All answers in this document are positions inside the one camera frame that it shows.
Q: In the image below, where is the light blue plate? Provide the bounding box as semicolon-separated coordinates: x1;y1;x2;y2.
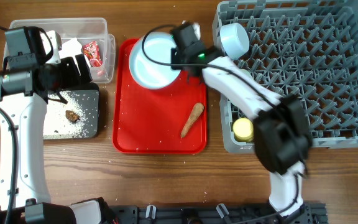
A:
129;32;180;90

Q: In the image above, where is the dark food scrap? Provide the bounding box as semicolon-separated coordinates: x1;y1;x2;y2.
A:
65;110;80;123

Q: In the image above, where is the white rice pile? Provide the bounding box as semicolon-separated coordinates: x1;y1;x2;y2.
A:
43;91;90;140

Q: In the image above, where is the brown carrot-like vegetable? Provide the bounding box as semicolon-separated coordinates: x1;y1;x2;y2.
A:
180;103;204;138

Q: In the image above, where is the light blue bowl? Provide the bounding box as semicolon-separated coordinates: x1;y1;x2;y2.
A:
219;23;250;60

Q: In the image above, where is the yellow plastic cup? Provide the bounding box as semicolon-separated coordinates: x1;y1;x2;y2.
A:
232;118;254;142

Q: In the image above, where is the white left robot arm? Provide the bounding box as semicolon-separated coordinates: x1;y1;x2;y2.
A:
0;26;116;223

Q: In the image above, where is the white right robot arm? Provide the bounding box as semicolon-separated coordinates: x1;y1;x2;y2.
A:
170;22;312;218

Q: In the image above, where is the black waste tray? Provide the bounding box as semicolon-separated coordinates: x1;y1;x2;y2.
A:
50;83;99;139

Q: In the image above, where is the grey dishwasher rack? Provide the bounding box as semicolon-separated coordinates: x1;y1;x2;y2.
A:
212;0;358;149

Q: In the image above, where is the red snack wrapper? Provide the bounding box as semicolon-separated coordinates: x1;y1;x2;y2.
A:
82;40;103;68

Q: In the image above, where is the white crumpled tissue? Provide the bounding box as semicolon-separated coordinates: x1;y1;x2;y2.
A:
59;38;82;59

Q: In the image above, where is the clear plastic bin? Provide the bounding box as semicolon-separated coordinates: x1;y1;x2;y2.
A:
9;17;116;83

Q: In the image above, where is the red plastic tray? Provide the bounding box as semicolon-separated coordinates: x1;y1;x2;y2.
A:
112;39;208;154

